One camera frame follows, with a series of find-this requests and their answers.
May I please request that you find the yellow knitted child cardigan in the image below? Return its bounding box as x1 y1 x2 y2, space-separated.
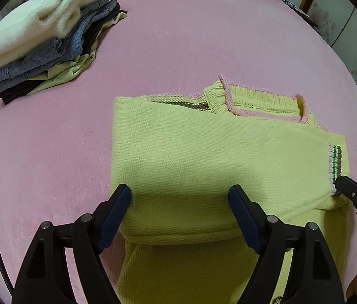
111 78 349 303

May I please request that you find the pink bed blanket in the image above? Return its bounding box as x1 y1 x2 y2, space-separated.
0 0 357 304

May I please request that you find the dark wooden nightstand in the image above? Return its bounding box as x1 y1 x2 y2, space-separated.
282 0 318 28

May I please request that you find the black folded garment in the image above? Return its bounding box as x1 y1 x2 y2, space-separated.
0 3 127 104

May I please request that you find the light green folded garment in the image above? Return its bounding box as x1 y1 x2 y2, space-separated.
27 10 127 96

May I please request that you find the blue grey folded garment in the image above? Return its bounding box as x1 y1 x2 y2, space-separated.
0 0 126 96

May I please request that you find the white fluffy folded garment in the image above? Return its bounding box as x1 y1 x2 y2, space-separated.
0 0 96 67

